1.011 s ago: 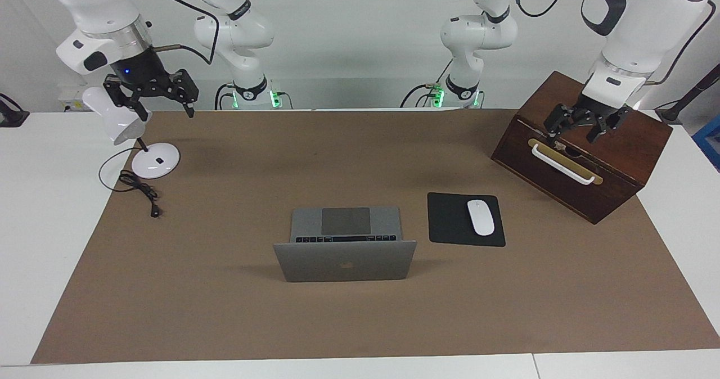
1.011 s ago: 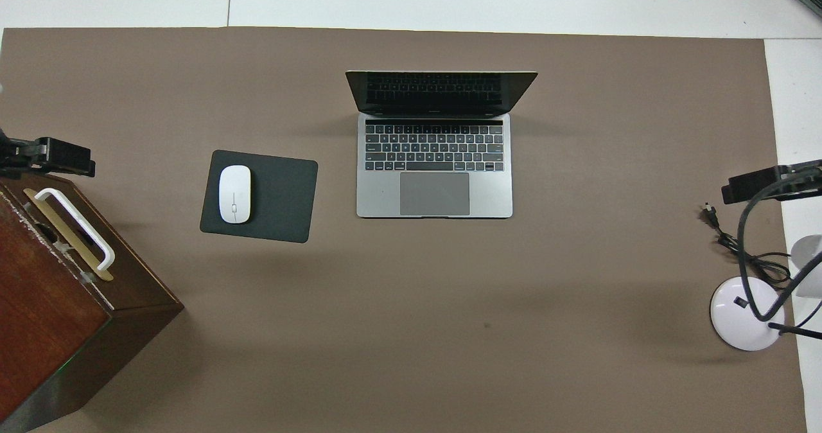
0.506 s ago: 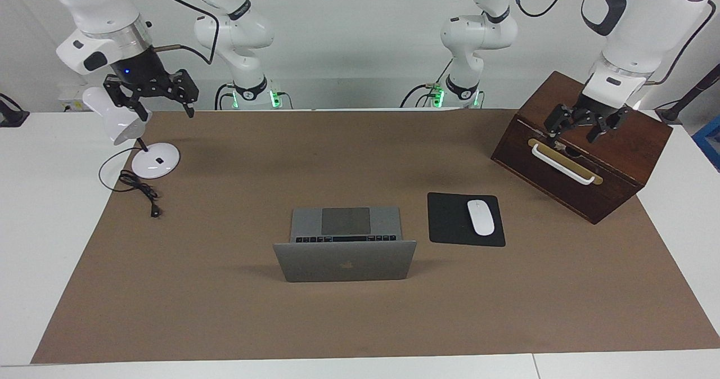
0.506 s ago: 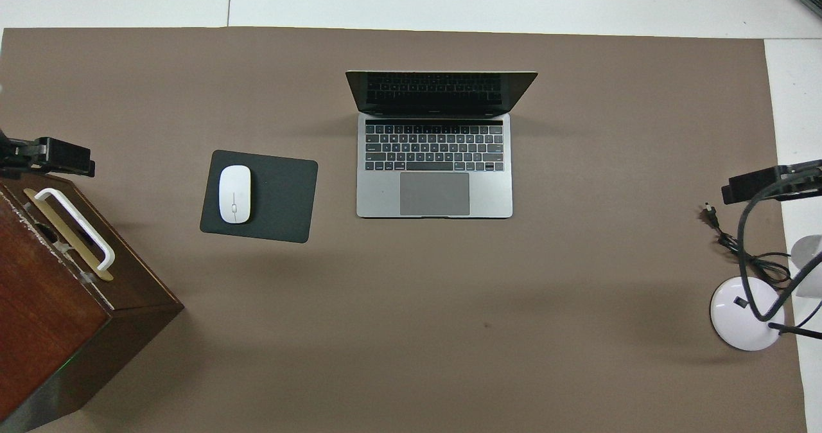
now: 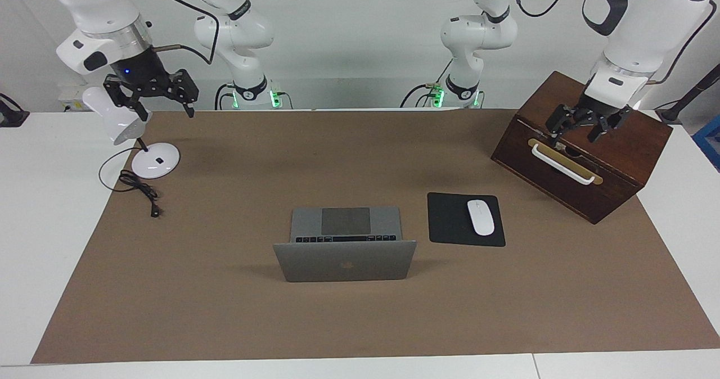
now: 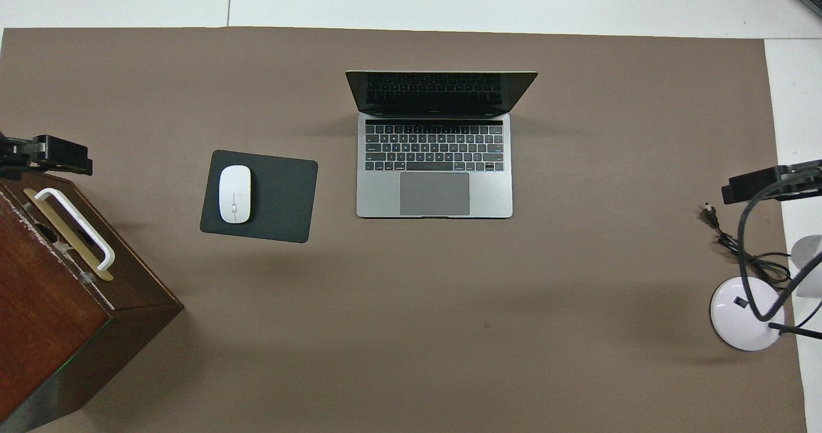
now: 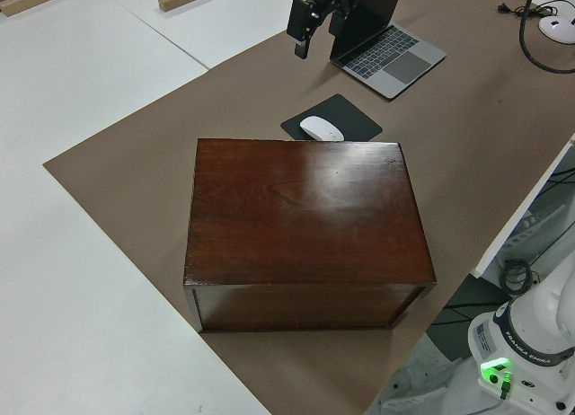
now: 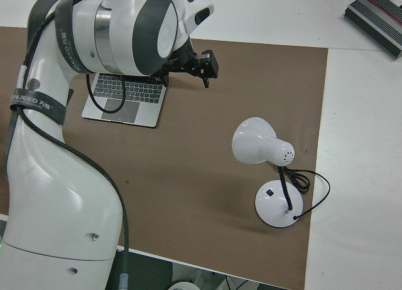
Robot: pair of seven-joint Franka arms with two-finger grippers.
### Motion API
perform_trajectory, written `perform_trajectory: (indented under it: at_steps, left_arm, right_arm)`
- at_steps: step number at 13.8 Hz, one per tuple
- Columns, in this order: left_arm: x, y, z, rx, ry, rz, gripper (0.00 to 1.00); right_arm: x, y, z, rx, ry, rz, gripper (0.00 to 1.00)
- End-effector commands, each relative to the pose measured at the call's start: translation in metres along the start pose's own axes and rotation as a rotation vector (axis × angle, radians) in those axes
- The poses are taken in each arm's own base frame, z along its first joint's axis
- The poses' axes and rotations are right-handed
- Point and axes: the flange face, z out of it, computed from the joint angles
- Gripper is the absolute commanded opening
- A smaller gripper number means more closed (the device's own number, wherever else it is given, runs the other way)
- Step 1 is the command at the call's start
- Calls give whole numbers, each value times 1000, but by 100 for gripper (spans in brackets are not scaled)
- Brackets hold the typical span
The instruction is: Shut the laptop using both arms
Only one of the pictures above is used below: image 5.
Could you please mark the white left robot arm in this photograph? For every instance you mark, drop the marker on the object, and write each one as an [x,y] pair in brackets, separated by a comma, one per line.
[647,25]

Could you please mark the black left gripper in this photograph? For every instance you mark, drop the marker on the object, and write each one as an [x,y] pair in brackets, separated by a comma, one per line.
[597,109]

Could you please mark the black clamp base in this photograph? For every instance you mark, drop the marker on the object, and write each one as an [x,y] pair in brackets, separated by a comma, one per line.
[11,114]

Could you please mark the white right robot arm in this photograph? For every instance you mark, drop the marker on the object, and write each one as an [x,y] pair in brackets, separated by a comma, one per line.
[101,8]

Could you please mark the white wall socket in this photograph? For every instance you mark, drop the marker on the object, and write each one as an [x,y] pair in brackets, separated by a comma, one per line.
[70,95]

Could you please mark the dark wooden box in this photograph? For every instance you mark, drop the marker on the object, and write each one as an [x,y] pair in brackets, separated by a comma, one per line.
[635,137]

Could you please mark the white desk lamp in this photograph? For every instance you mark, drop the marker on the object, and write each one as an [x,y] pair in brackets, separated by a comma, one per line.
[157,162]

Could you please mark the grey laptop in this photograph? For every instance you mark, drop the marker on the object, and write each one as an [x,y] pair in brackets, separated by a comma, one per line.
[343,261]

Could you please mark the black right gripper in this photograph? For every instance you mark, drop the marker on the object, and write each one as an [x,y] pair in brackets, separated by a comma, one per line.
[140,70]

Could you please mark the brown table mat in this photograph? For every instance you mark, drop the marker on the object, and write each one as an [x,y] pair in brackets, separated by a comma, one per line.
[225,311]

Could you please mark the black mouse pad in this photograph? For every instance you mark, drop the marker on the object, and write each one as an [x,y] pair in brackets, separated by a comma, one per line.
[450,221]

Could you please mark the white computer mouse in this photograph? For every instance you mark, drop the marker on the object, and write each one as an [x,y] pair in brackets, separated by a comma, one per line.
[481,217]

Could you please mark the black stand leg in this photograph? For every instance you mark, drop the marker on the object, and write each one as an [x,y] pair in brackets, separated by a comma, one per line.
[689,95]

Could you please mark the blue crate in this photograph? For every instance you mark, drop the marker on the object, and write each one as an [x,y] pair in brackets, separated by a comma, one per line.
[710,143]

